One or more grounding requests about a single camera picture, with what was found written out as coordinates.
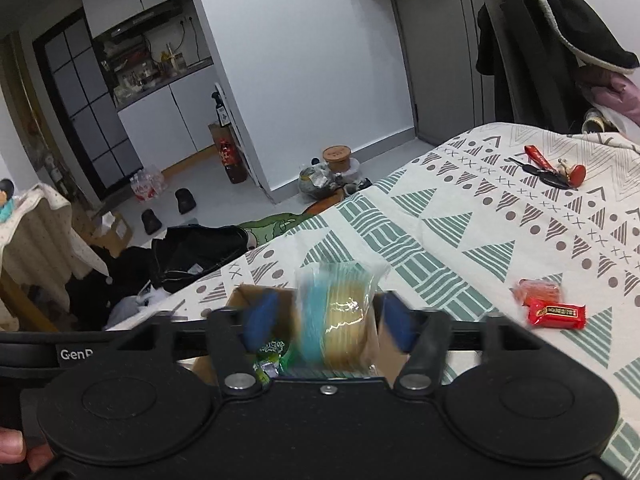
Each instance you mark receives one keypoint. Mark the green plush toy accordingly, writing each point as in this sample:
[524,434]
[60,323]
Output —
[272,227]

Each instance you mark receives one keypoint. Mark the red label bottle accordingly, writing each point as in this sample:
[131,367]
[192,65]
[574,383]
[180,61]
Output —
[233,162]

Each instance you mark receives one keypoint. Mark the brown round tub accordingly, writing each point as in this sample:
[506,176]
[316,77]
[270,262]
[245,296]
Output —
[337,160]

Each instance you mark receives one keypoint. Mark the white lower cabinet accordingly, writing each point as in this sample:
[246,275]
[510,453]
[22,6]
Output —
[170,120]

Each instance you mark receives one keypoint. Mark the green snack packet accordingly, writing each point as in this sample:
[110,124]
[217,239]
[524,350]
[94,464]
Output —
[272,355]

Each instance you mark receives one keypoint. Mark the black spray bottle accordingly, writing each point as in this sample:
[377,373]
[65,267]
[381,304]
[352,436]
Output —
[221,107]

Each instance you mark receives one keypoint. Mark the brown cardboard box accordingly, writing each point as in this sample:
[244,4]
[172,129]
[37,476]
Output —
[250,294]

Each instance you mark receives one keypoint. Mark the clear plastic bag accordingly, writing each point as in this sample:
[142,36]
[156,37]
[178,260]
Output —
[149,185]

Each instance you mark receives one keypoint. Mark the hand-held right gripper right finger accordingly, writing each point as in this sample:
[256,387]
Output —
[398,322]

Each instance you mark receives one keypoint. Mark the pink cloth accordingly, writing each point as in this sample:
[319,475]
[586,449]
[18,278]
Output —
[612,97]

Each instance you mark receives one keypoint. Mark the grey door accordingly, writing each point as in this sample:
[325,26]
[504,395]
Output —
[440,50]

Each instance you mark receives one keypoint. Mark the red round ornament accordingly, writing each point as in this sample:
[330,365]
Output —
[575,174]

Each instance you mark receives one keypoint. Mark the cloth covered table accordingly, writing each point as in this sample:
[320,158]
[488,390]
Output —
[35,245]

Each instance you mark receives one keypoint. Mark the black keys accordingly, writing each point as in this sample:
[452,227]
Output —
[542,176]

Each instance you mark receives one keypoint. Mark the kitchen counter niche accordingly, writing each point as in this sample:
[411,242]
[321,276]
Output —
[150,65]

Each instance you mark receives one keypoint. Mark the black bag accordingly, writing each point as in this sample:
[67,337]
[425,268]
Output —
[200,255]

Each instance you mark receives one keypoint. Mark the grey bag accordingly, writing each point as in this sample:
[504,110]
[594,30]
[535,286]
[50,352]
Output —
[315,180]

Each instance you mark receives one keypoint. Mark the dark clothes pile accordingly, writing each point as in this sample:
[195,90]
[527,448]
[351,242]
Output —
[110,285]

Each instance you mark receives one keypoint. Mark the black jacket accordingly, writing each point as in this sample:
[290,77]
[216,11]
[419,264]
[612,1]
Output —
[540,30]

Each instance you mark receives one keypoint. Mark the person's left hand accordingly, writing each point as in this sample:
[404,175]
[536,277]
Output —
[12,445]

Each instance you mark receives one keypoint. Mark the orange clear snack packet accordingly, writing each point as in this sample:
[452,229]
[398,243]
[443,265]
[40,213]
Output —
[537,291]

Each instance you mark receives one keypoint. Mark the black slipper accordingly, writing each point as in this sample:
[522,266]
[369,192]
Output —
[185,201]
[151,221]

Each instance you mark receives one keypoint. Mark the black framed glass door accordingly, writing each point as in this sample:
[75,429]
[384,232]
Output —
[85,120]

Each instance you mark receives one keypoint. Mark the red snack packet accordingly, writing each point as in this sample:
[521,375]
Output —
[555,314]

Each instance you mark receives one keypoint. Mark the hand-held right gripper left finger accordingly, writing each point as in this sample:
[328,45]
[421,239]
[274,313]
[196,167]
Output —
[260,322]

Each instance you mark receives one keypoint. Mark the open cardboard box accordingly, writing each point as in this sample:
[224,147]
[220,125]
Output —
[112,232]

